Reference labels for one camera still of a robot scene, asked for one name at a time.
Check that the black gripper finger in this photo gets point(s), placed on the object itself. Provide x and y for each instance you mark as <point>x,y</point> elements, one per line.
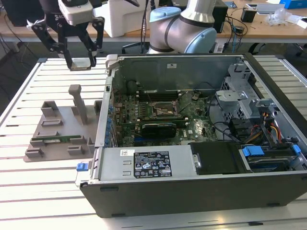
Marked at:
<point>45,36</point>
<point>99,26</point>

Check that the silver CPU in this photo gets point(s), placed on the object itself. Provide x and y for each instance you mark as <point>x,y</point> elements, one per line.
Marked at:
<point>81,64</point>

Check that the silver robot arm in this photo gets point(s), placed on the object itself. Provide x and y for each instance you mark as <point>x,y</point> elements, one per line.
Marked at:
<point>172,31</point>

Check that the CPU socket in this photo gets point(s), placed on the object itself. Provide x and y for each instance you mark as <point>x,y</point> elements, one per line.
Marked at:
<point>165,106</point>

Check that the crumpled white paper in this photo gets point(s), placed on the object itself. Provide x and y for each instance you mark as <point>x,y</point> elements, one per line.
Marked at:
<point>32,24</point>

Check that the white printer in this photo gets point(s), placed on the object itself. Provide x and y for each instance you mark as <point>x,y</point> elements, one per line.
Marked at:
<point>124,19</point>

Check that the large black box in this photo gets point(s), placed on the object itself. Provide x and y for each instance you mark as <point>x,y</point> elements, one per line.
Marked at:
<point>21,12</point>

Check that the wooden desk with white legs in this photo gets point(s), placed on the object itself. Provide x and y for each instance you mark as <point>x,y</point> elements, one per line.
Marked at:
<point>14,31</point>

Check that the black round cylinder part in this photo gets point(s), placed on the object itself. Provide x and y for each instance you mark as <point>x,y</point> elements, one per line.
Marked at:
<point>131,86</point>

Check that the grey-brown parts rack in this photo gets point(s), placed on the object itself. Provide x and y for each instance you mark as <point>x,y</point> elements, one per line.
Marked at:
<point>64,119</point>

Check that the black RAM slot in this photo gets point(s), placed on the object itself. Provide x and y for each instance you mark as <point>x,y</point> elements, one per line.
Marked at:
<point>158,95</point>

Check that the green RAM stick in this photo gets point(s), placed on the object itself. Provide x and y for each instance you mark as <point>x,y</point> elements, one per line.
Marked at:
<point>69,138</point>

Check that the installed RAM stick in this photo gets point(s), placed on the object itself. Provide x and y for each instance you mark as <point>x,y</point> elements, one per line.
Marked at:
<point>163,119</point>

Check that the black graphics card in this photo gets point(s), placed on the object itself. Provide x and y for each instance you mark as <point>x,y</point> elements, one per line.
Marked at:
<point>158,130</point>

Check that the small blue card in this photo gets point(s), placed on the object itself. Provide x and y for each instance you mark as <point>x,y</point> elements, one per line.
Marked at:
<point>230,4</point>

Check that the blue case clip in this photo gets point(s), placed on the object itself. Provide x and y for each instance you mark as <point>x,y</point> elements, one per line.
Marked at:
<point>81,167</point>

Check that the green motherboard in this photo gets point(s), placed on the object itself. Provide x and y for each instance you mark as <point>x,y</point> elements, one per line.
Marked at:
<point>196,124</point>

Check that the black power adapter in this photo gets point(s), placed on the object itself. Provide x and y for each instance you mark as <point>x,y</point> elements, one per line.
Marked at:
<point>238,29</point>

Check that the silver power supply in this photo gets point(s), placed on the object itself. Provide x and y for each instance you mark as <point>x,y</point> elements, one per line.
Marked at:
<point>112,165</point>

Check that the metal drive cage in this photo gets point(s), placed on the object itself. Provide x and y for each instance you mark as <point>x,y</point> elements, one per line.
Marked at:
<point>230,95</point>

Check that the small black cube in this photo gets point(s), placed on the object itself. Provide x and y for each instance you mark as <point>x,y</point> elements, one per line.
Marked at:
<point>248,15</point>

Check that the wooden desk with clutter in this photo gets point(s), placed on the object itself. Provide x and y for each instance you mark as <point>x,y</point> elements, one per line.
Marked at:
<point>263,31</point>

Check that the white flat device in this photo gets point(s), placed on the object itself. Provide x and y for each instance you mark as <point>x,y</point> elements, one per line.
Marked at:
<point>266,8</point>

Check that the black connector block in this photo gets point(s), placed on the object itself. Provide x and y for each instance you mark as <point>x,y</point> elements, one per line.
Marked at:
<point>238,128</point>

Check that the black plastic shroud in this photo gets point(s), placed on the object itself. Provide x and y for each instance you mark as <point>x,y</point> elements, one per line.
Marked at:
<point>216,158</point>

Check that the crumpled clear plastic bag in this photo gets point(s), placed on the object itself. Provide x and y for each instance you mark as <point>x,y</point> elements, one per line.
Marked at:
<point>278,16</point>

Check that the black open PC case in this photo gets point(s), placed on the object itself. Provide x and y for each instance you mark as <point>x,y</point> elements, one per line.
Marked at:
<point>192,198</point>

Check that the blue cardboard box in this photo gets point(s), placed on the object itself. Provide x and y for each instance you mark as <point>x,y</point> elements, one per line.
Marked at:
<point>295,3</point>

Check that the hard disk in blue carrier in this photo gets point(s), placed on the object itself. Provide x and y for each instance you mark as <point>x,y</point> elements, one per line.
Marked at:
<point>253,151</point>

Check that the small white box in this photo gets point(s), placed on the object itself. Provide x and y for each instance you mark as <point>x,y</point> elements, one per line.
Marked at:
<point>302,23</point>

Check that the blue drive bay clip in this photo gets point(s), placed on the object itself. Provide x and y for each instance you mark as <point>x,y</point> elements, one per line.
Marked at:
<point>297,148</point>

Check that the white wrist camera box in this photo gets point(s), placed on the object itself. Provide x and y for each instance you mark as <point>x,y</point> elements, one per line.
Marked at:
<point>76,14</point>

